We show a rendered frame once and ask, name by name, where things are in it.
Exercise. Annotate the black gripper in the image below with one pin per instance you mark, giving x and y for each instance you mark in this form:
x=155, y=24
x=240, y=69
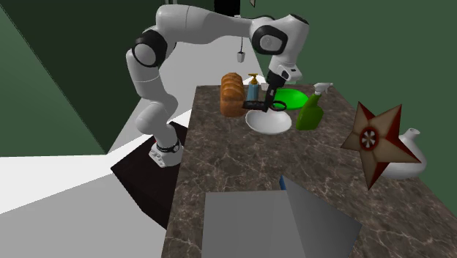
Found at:
x=275, y=81

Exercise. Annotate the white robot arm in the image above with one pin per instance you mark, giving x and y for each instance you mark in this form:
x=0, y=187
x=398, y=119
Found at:
x=200, y=25

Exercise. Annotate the blue soap dispenser bottle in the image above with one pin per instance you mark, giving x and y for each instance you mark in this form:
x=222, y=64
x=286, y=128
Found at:
x=252, y=91

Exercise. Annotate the green plate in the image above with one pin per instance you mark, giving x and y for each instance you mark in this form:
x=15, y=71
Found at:
x=294, y=98

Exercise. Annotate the grey hanging lamp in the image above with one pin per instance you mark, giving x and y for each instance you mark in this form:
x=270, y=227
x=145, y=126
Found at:
x=241, y=56

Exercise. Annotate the white bowl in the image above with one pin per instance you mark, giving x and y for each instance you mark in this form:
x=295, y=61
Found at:
x=267, y=123

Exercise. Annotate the brown bread loaf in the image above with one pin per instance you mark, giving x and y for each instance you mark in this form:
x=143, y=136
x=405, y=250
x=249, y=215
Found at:
x=232, y=94

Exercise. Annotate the green spray bottle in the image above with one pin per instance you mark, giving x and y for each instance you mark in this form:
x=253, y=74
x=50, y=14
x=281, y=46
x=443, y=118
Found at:
x=310, y=114

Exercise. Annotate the red and beige star ornament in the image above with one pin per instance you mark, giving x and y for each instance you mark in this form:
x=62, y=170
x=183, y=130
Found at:
x=378, y=143

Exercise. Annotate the grey box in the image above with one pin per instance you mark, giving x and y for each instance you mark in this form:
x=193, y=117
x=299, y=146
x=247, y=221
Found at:
x=250, y=225

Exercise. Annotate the white round vase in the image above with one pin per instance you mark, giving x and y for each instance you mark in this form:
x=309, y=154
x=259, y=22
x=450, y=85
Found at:
x=410, y=166

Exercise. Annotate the dark robot stand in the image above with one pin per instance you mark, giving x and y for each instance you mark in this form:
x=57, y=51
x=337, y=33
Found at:
x=142, y=178

